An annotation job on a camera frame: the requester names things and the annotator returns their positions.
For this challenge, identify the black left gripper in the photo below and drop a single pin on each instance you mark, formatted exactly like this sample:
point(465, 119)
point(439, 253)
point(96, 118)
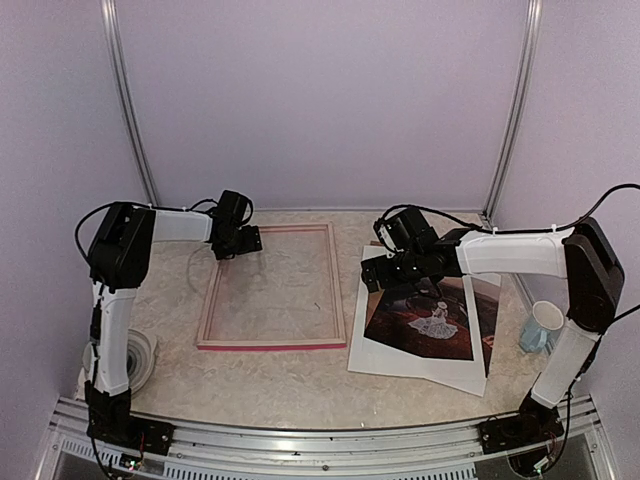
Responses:
point(252, 243)

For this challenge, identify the right aluminium corner post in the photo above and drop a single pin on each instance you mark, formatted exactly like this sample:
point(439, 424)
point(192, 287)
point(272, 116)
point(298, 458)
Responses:
point(517, 107)

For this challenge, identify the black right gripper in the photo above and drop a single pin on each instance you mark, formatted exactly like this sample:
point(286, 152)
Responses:
point(385, 278)

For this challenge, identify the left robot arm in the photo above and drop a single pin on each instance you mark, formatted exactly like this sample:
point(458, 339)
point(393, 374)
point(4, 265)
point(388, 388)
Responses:
point(118, 259)

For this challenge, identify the aluminium front rail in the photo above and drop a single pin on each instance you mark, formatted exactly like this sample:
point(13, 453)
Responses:
point(203, 450)

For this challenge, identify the pink wooden picture frame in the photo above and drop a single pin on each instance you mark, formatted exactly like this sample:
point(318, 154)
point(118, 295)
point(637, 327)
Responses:
point(340, 290)

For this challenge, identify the white photo mat board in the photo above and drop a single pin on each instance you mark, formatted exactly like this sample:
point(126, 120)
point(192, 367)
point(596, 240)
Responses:
point(370, 358)

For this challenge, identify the aluminium corner post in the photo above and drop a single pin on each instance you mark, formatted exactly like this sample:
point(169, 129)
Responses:
point(517, 107)
point(118, 65)

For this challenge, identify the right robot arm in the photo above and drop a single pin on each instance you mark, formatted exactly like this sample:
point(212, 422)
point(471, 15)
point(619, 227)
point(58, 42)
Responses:
point(578, 254)

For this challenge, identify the clear acrylic glass sheet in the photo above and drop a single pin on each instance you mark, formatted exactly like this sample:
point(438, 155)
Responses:
point(275, 285)

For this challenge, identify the dark landscape photo print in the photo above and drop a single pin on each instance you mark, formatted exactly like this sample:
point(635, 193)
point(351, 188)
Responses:
point(452, 321)

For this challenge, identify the light blue ceramic mug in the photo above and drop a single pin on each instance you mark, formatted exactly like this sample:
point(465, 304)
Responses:
point(545, 319)

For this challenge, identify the left aluminium corner post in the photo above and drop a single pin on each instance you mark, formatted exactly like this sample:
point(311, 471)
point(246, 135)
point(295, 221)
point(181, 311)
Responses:
point(118, 65)

